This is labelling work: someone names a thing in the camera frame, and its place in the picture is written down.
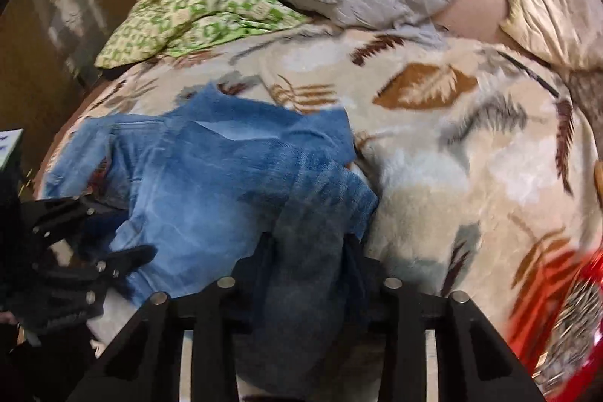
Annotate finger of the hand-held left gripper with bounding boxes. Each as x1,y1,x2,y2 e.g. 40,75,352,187
33,244,158,290
21,195,129,243

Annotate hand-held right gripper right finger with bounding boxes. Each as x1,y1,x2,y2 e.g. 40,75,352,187
341,232,545,402

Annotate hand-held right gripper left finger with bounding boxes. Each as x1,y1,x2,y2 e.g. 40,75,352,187
66,232,280,402

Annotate blue denim pants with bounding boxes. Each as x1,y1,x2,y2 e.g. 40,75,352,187
40,84,380,401

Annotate red glass bowl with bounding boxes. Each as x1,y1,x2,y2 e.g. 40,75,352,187
506,249,603,402

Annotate sunflower seeds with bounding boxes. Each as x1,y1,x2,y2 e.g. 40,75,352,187
537,277,603,393

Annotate leaf printed fleece blanket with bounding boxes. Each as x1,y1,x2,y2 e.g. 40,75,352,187
33,23,603,402

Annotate green patterned quilt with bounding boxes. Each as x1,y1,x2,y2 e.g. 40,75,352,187
94,0,312,70

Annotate black pen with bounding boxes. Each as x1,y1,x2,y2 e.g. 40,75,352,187
497,50,560,99

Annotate beige bolster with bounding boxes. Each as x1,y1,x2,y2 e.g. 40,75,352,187
433,0,508,41

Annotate cream floral cloth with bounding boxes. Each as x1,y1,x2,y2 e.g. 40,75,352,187
483,0,603,73

